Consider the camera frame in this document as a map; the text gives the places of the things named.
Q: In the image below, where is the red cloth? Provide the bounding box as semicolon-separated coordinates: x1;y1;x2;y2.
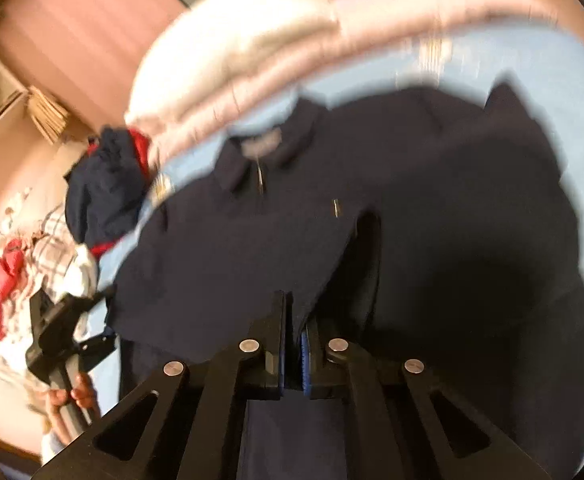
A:
0;240;27;341

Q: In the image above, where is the plaid cloth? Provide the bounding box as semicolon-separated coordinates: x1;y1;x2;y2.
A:
24;205;80;293

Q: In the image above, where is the pale pink quilt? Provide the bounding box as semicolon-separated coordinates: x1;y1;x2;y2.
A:
142;0;563;166

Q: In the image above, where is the white cloth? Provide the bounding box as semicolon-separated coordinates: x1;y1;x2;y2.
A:
64;247;100;297

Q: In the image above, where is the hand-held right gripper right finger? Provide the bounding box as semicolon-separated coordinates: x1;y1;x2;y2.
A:
299;317;558;480

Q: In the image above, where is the navy and red garment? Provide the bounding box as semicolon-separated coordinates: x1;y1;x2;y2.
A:
63;127;160;261

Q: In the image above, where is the light blue floral bed sheet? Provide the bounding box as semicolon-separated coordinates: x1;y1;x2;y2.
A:
79;17;584;411

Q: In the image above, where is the person's left hand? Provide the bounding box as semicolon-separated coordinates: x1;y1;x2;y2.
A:
47;372;100;428

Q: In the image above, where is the white fluffy blanket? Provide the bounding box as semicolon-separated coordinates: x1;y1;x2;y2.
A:
124;0;343;131

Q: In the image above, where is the navy zip jacket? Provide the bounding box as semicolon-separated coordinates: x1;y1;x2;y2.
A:
104;82;584;480

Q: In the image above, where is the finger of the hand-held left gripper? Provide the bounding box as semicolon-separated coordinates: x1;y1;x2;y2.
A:
74;332;119;377

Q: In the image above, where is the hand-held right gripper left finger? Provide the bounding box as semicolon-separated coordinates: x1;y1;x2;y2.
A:
32;290;293;480

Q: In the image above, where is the tan woven basket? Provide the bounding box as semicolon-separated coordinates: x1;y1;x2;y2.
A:
24;85;70;143

